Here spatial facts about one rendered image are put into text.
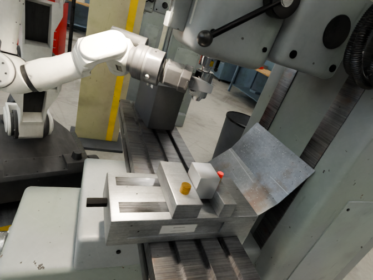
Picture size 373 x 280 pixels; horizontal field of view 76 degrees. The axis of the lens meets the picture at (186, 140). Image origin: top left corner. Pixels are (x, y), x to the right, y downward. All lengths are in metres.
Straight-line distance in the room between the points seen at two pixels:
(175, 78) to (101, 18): 1.74
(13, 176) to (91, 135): 1.48
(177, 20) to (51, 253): 0.65
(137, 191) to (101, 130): 2.08
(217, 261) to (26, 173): 0.93
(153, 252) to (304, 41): 0.55
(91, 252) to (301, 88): 0.78
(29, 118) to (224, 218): 1.04
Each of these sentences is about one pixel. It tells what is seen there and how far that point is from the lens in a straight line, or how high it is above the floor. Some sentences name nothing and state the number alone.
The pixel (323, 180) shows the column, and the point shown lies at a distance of 0.79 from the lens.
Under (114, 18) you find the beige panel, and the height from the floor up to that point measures 1.20.
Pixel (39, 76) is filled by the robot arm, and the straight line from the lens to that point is 0.66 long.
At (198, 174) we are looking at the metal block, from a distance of 0.53.
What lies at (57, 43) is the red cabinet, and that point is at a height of 0.32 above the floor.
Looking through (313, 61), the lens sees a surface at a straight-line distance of 0.65.
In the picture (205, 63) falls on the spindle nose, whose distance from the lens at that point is 0.61.
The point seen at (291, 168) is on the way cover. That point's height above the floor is 1.06.
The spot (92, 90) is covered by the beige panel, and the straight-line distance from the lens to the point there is 2.43.
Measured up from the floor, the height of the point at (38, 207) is 0.74.
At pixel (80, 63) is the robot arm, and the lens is 0.64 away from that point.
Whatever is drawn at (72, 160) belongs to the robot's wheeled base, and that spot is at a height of 0.61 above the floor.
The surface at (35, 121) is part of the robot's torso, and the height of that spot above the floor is 0.74.
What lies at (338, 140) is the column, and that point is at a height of 1.21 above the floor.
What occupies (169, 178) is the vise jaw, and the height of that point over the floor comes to 1.05.
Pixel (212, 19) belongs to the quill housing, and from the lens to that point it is 0.52.
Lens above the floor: 1.36
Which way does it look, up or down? 25 degrees down
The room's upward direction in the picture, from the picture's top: 19 degrees clockwise
